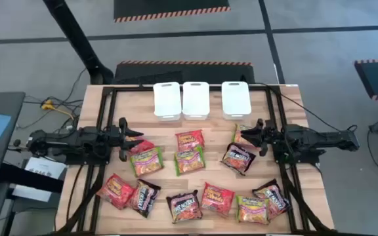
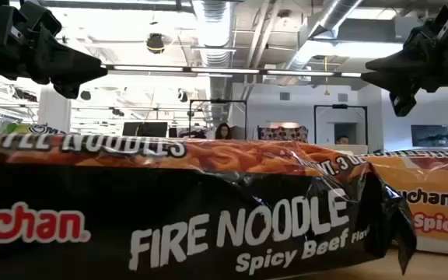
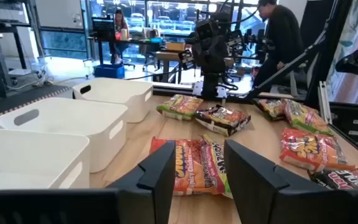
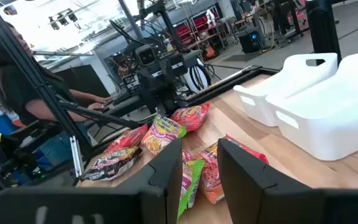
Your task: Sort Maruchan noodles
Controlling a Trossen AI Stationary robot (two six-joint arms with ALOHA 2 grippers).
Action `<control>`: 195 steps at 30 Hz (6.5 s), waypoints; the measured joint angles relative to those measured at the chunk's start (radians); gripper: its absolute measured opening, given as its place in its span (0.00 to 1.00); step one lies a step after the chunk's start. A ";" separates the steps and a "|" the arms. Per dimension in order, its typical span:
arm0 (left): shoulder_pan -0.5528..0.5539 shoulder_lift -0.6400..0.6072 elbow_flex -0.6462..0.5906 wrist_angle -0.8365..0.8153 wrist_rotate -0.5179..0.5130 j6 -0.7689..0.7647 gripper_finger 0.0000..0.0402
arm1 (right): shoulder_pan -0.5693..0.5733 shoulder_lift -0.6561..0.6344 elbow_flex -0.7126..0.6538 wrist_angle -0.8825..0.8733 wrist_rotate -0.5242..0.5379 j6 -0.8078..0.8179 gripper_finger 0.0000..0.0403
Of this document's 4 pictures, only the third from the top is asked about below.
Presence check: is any black computer monitor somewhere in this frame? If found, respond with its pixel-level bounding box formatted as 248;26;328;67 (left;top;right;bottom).
91;17;116;41

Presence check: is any cardboard box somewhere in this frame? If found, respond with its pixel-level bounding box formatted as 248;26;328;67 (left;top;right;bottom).
165;42;186;52

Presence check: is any blue plastic crate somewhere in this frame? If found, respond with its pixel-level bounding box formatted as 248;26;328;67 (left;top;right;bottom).
93;63;126;79

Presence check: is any red Maruchan Saucy Noodles packet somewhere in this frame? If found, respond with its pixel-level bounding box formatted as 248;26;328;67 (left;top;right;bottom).
279;128;356;172
149;136;227;197

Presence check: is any black office desk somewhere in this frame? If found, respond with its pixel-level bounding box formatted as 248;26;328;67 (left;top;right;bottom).
87;37;167;66

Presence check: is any wooden table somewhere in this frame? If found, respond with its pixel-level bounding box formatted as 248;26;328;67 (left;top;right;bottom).
155;50;198;84

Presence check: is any person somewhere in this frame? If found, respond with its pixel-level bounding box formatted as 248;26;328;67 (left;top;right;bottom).
109;9;131;65
252;0;306;91

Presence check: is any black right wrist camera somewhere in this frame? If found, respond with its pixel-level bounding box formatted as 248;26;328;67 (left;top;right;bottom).
194;19;221;40

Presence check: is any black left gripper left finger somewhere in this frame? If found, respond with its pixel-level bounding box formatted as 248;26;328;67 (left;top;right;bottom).
108;140;177;224

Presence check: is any white plastic bin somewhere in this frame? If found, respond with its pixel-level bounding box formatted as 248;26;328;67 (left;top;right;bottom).
0;127;90;196
72;77;154;124
0;96;129;174

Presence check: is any green Maruchan ramen packet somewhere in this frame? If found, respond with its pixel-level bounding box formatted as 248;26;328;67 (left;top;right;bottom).
199;133;234;200
156;94;204;121
283;98;334;136

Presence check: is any black Maruchan Fire Noodle packet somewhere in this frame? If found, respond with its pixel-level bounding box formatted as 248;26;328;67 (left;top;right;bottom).
308;167;358;190
252;98;287;122
193;104;252;138

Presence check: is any black hazard-striped floor mat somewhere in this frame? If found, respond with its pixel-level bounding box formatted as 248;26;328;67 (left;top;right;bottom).
0;83;74;123

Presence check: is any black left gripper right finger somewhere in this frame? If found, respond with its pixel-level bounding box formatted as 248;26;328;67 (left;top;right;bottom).
224;139;351;224

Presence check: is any silver aluminium extrusion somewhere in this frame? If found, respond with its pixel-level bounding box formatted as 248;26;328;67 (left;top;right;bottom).
318;80;334;125

